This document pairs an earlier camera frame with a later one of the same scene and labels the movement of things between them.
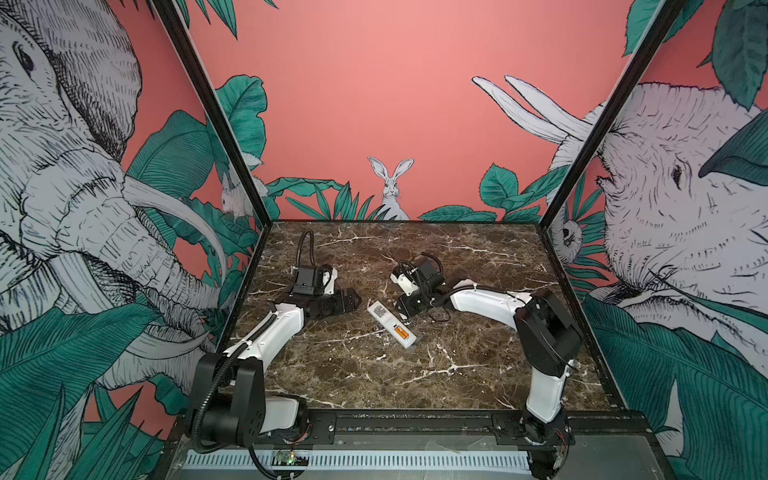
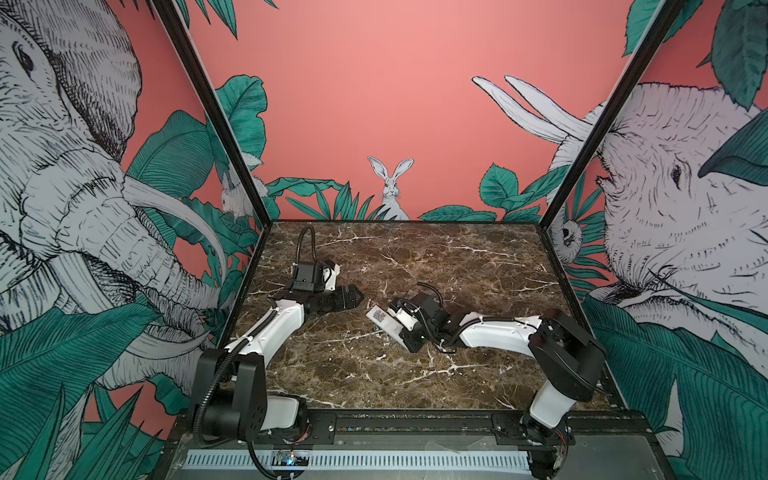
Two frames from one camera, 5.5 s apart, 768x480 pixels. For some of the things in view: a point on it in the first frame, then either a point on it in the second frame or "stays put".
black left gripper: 339,306 stays put
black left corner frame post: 171,17 stays put
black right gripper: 407,310 -> 412,346
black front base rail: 604,428 stays put
